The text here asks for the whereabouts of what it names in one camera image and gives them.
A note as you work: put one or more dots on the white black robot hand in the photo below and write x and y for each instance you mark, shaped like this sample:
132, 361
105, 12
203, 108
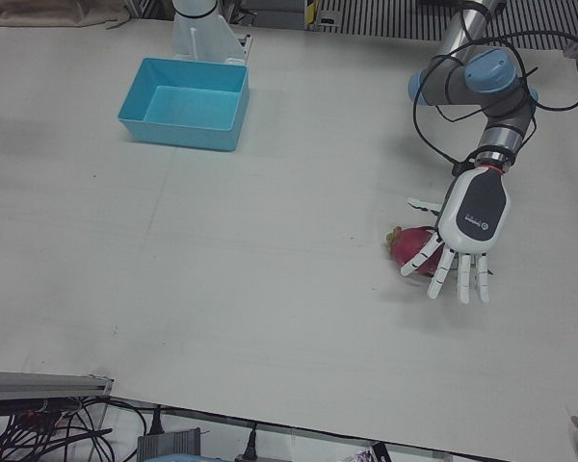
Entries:
477, 212

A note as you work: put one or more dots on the pink dragon fruit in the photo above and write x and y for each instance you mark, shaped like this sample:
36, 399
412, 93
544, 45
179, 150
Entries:
409, 243

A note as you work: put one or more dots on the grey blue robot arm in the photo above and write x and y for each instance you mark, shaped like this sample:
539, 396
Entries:
491, 77

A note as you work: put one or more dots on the light blue plastic bin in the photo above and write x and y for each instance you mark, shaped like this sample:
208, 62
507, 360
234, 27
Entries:
183, 130

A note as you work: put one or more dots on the black power plug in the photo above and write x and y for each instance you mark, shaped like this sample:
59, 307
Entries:
156, 423
250, 440

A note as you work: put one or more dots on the grey ribbed power supply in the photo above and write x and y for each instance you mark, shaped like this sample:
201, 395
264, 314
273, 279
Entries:
168, 440

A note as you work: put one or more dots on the beige cloth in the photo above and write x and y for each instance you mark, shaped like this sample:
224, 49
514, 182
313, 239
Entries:
53, 12

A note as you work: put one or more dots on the yellow black striped bracket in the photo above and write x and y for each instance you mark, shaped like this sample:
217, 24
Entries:
311, 9

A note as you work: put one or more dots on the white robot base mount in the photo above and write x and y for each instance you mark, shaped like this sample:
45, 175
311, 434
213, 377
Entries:
202, 33

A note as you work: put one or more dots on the aluminium extrusion post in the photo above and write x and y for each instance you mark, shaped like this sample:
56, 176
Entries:
38, 385

